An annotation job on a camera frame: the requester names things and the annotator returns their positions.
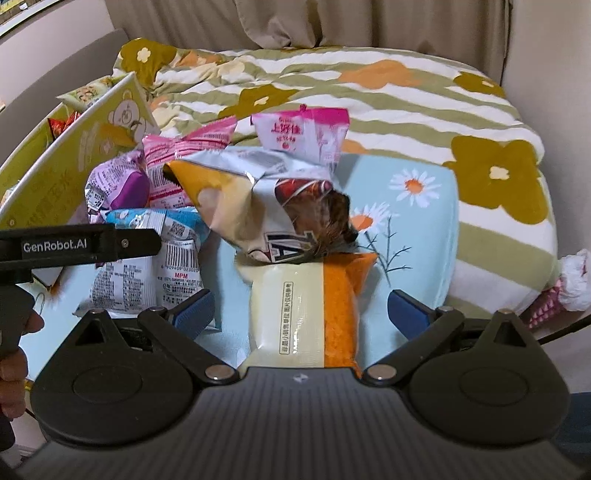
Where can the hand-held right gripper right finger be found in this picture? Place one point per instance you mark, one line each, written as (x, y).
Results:
(411, 316)

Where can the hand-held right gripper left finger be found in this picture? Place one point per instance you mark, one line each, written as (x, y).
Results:
(194, 314)

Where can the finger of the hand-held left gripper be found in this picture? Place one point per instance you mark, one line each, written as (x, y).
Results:
(138, 242)

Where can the white cartoon snack packet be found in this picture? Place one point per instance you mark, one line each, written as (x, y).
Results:
(138, 272)

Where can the yellow-green cardboard box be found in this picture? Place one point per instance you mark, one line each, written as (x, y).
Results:
(69, 175)

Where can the cream and orange snack packet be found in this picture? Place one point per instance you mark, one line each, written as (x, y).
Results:
(300, 314)

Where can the person's left hand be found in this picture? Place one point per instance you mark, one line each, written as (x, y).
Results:
(11, 378)

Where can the purple snack packet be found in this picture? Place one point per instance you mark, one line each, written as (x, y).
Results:
(117, 187)

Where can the pink striped snack packet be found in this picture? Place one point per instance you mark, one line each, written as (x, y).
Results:
(180, 154)

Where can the light blue daisy cloth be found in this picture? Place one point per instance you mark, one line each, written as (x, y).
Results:
(415, 217)

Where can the red snack packet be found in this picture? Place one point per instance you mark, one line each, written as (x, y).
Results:
(62, 125)

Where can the pink patterned bag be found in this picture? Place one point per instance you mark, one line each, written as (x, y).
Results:
(545, 300)

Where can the dark brown snack packet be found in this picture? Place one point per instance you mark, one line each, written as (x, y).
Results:
(314, 217)

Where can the grey headboard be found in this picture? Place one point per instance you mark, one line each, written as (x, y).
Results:
(55, 69)

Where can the pink and white snack packet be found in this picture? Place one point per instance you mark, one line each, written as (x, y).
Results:
(300, 131)

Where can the floral striped blanket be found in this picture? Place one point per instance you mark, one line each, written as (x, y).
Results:
(369, 115)

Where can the beige curtain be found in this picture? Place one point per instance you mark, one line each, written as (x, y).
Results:
(323, 21)

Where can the framed wall picture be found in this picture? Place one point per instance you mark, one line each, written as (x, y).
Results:
(18, 11)

